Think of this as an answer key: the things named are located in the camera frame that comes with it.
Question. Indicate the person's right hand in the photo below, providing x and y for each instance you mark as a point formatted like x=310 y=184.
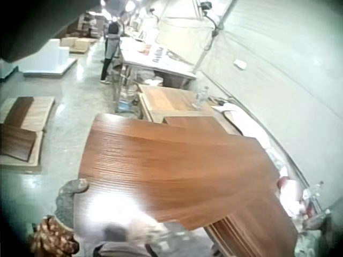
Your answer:
x=143 y=233

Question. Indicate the person's left hand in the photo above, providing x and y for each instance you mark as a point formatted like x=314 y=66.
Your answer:
x=65 y=203

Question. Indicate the person's right fingers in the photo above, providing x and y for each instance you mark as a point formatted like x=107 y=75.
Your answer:
x=158 y=232

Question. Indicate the large brown wood panel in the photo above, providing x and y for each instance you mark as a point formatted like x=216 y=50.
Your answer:
x=171 y=168

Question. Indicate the stack of brown wood panels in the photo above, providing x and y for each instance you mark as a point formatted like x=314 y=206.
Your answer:
x=254 y=227

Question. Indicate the small brown wood panel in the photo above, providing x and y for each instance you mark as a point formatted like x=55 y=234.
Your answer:
x=195 y=124

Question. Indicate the red and white bag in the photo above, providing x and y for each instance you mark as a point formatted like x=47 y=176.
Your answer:
x=290 y=192

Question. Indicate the white cloth sheet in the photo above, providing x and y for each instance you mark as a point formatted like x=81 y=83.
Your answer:
x=246 y=123

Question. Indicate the clear plastic water bottle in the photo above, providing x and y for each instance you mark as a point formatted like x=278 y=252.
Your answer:
x=200 y=97

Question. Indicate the clear bottle with white cap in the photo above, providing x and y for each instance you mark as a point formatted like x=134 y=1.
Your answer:
x=314 y=195

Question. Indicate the heap of floor wood panels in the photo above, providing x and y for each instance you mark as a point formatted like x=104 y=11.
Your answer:
x=22 y=134

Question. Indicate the white work table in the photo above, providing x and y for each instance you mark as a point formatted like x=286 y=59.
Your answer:
x=150 y=59

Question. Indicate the stack of white boards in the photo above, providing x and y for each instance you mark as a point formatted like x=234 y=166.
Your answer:
x=51 y=59

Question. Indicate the heap of cardboard boxes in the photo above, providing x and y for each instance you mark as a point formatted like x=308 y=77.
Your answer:
x=77 y=44

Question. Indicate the black gooseneck camera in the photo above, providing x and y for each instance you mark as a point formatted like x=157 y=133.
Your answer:
x=210 y=12

